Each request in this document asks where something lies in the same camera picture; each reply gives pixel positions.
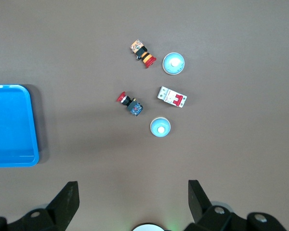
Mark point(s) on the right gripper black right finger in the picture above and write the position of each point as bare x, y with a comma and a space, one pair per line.
202, 211

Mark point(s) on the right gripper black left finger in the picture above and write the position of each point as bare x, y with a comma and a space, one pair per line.
62, 209

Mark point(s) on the light blue call bell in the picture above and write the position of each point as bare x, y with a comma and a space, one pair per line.
160, 127
173, 63

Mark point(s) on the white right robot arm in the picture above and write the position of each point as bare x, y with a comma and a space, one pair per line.
148, 228

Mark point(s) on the brown table cover mat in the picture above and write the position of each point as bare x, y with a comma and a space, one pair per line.
207, 156

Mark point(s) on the blue plastic tray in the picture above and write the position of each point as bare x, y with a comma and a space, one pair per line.
12, 125

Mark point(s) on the white red circuit breaker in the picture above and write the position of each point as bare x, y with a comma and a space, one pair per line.
171, 97

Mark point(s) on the red emergency stop button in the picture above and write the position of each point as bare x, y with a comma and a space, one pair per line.
131, 104

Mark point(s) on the orange-collared red emergency button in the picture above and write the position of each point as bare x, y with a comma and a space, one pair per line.
143, 54

